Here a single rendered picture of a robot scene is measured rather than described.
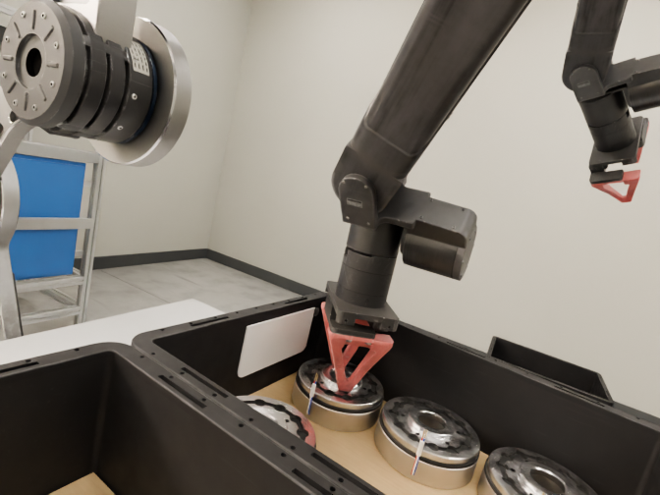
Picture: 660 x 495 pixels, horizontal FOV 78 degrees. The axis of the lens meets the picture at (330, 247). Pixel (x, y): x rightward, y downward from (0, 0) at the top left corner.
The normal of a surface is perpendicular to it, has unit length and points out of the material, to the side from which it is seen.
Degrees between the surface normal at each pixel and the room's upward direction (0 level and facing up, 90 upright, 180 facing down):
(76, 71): 92
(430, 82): 131
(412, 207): 40
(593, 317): 90
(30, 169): 90
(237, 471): 90
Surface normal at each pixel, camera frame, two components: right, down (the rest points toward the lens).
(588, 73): -0.45, 0.79
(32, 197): 0.87, 0.28
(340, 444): 0.22, -0.96
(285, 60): -0.44, 0.05
